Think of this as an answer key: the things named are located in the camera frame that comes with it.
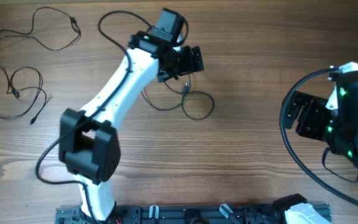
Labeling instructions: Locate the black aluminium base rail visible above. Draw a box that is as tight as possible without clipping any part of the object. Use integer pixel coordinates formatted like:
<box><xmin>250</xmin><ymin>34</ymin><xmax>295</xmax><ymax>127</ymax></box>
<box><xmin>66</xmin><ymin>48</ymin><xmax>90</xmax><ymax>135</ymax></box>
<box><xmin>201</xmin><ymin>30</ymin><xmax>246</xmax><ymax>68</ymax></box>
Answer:
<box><xmin>55</xmin><ymin>204</ymin><xmax>286</xmax><ymax>224</ymax></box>

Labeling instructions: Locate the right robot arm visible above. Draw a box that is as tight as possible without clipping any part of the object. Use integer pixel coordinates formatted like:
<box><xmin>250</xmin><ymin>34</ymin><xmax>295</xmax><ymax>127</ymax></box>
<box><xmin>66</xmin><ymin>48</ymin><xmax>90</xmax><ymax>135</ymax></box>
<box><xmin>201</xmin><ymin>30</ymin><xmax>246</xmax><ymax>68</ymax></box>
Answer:
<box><xmin>279</xmin><ymin>62</ymin><xmax>358</xmax><ymax>207</ymax></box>

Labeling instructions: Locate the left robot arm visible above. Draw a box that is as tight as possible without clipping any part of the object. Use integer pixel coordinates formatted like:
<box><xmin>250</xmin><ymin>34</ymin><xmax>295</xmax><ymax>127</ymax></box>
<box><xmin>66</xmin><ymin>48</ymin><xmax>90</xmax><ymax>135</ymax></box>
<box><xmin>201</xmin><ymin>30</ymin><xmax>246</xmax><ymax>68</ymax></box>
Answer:
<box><xmin>58</xmin><ymin>8</ymin><xmax>204</xmax><ymax>223</ymax></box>

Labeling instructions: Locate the thin black cable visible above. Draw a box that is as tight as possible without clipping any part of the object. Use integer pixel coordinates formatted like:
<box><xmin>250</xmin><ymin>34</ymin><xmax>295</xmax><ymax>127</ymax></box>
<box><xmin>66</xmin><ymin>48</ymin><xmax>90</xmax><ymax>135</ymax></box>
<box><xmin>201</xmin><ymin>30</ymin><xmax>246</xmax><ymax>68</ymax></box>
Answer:
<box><xmin>0</xmin><ymin>6</ymin><xmax>82</xmax><ymax>53</ymax></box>
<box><xmin>0</xmin><ymin>59</ymin><xmax>48</xmax><ymax>126</ymax></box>

